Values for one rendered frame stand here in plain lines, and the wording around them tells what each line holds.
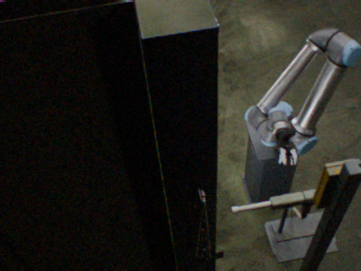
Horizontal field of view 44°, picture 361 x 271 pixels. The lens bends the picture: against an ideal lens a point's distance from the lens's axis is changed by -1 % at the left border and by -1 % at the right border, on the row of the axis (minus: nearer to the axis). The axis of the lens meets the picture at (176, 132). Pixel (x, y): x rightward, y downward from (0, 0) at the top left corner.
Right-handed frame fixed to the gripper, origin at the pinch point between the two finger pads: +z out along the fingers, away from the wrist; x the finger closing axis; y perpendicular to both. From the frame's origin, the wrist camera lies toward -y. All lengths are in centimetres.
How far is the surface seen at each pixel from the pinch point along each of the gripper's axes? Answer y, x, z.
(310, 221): 36.5, -21.9, 6.4
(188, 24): -94, 63, 48
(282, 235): 40.5, -6.9, 13.4
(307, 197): 5.2, -7.3, 16.1
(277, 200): 8.0, 6.1, 16.9
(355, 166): -42, -3, 39
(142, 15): -92, 74, 44
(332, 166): -33.0, 0.0, 31.3
